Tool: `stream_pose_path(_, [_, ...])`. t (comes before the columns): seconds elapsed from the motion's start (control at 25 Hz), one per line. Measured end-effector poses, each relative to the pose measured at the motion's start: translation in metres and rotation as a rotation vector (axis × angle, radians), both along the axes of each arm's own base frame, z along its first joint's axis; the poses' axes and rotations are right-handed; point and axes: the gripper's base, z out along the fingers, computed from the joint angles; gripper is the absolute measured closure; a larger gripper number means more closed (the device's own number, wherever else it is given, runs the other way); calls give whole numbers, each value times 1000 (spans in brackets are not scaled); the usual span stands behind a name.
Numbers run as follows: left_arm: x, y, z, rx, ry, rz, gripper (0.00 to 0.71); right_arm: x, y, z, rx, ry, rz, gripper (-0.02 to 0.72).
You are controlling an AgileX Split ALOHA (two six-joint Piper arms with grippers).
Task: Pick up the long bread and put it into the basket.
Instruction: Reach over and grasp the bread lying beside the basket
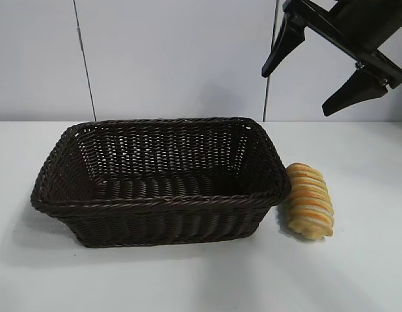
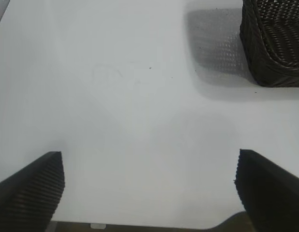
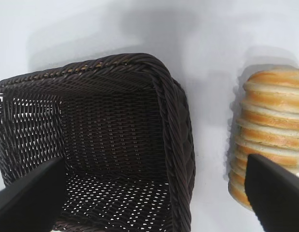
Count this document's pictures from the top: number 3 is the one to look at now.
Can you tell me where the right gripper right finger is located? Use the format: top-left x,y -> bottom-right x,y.
243,153 -> 299,232

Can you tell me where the long striped bread loaf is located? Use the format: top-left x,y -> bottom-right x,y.
226,63 -> 299,213

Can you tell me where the dark brown wicker basket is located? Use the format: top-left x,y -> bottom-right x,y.
0,52 -> 196,232

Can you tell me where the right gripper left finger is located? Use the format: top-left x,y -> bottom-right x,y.
0,156 -> 66,232

